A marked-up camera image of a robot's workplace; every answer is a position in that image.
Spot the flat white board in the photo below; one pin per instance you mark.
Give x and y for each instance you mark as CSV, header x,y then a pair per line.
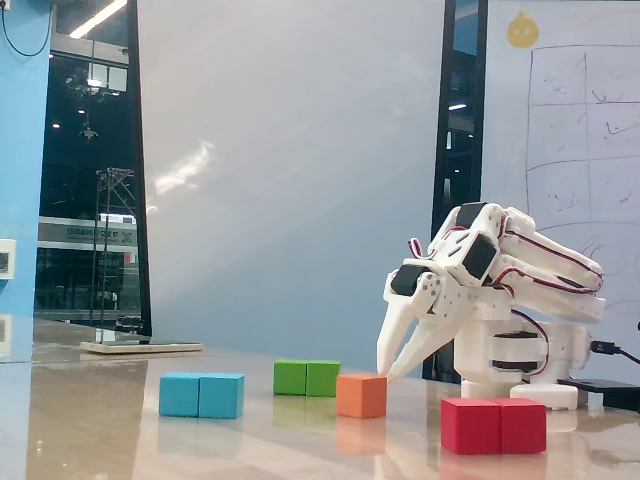
x,y
142,346

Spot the green rectangular block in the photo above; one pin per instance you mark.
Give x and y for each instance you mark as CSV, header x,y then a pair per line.
x,y
306,378

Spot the narrow black window post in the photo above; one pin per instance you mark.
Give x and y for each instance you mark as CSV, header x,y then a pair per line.
x,y
140,175

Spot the yellow round sticker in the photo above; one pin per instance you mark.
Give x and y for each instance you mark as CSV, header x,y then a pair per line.
x,y
523,31

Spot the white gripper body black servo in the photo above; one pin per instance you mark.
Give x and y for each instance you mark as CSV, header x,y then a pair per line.
x,y
406,300

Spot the blue rectangular block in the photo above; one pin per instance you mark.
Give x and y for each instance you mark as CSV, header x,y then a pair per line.
x,y
200,395

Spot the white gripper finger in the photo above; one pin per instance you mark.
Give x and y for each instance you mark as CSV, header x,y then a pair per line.
x,y
422,340
392,335

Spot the red rectangular block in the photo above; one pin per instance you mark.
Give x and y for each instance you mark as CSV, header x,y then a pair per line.
x,y
492,426

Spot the wide black window post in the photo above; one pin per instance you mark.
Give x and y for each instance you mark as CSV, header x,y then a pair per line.
x,y
460,125

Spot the whiteboard with drawn grid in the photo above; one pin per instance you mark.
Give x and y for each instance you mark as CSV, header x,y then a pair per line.
x,y
575,125

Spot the small orange cube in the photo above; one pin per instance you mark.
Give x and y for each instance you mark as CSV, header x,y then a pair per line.
x,y
361,396

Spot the large white panel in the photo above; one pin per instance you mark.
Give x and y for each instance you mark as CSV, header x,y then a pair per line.
x,y
290,175

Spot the flat black box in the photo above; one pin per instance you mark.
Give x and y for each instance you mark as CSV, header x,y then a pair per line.
x,y
605,391

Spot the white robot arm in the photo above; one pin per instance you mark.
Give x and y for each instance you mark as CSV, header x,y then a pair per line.
x,y
550,265

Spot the white wall socket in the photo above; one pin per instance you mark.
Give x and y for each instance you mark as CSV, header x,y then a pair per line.
x,y
7,259

